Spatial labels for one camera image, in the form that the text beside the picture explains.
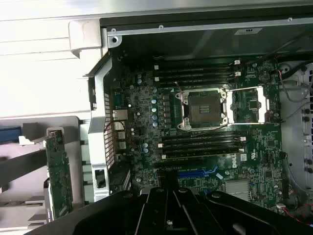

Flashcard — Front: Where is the silver chipset heatsink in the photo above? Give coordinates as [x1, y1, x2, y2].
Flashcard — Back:
[224, 181, 252, 201]

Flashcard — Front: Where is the blue expansion slot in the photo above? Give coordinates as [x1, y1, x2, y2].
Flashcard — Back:
[179, 170, 205, 178]

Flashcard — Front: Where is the black RAM slot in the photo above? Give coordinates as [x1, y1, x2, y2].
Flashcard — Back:
[157, 141, 246, 149]
[154, 60, 242, 69]
[154, 77, 242, 87]
[154, 71, 242, 81]
[160, 135, 246, 145]
[161, 150, 245, 160]
[160, 146, 245, 155]
[154, 66, 242, 74]

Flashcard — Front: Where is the green motherboard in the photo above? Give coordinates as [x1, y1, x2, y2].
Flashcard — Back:
[111, 52, 286, 213]

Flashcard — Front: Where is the grey parts rack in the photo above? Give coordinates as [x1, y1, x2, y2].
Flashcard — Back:
[0, 116, 91, 235]

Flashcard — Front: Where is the silver ethernet port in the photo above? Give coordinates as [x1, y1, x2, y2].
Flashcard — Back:
[112, 109, 129, 120]

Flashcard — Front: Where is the CPU socket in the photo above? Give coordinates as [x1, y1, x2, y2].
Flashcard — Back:
[176, 88, 229, 130]

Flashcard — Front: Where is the hard disk drive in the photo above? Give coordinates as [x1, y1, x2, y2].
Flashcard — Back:
[0, 126, 22, 144]

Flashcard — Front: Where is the black open PC case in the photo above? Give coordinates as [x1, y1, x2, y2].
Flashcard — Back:
[69, 9, 313, 235]

